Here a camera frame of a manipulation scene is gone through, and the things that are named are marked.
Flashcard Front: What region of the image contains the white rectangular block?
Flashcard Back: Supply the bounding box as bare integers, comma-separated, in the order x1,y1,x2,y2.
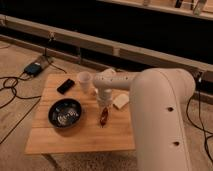
113,94,129,109

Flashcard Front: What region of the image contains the black cable on floor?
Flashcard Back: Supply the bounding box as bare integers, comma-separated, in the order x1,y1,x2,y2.
0,73,42,145

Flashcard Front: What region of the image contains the black bowl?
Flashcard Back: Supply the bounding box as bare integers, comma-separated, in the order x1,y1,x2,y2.
48,98,82,128

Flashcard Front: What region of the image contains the wooden table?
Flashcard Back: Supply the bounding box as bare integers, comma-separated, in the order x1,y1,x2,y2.
25,74,135,154

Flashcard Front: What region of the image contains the white ceramic cup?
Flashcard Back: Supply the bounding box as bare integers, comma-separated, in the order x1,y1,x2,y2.
77,71,92,93

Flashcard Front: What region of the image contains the black power adapter box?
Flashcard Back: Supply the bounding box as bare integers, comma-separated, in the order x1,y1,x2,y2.
24,63,42,77

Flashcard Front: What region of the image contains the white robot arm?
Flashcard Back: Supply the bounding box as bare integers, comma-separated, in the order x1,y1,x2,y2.
93,68,195,171

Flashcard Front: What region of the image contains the red pepper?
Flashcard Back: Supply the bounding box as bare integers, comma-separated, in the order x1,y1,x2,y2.
100,107,109,127

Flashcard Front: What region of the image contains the black cable right side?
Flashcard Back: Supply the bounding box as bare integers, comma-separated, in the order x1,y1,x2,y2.
185,74,213,164

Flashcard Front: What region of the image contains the black phone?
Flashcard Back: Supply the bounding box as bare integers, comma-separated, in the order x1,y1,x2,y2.
57,79,75,94

